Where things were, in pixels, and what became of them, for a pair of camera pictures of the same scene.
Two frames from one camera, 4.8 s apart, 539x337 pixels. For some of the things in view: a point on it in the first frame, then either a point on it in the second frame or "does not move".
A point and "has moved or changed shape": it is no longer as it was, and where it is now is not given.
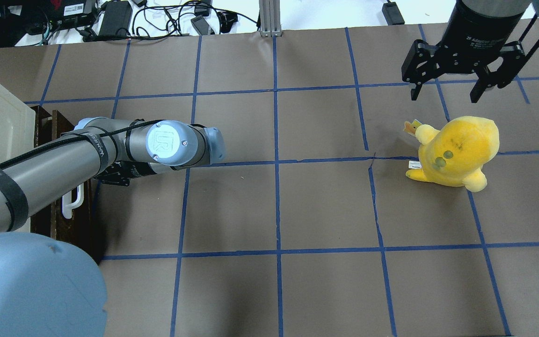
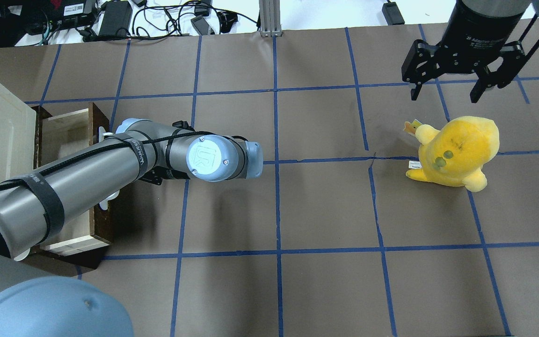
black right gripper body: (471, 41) does not move
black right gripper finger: (414, 91) does not move
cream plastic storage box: (2, 125) does not move
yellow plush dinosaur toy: (456, 155) does not move
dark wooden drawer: (72, 214) has moved or changed shape
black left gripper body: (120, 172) → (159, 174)
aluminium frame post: (269, 11) does not move
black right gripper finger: (484, 81) does not move
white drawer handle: (67, 204) has moved or changed shape
